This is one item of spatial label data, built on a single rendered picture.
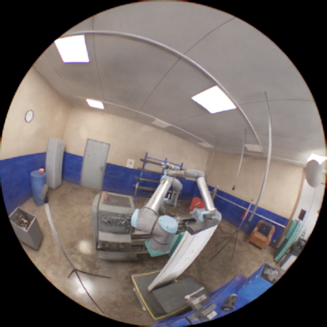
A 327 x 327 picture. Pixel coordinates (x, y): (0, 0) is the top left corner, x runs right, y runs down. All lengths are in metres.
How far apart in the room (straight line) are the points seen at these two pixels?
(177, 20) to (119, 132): 4.20
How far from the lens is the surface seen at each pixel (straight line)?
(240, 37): 1.32
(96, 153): 4.57
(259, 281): 1.64
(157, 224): 0.74
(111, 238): 1.76
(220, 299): 1.65
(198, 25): 1.28
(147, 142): 4.63
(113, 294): 2.18
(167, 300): 1.39
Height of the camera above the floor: 2.15
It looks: 3 degrees down
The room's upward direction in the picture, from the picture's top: 16 degrees clockwise
